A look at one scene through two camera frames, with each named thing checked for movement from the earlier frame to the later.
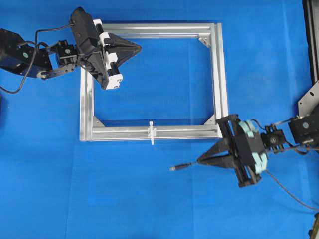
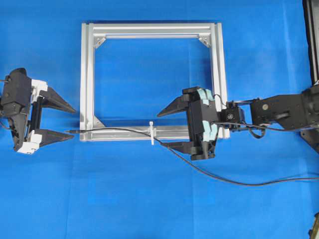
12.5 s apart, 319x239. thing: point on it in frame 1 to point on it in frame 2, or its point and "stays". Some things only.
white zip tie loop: (152, 132) stays
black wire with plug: (182, 166) to (187, 159)
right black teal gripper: (242, 149) to (203, 116)
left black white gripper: (93, 47) to (20, 102)
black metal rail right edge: (311, 8) stays
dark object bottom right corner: (314, 233) stays
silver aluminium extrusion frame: (211, 34) stays
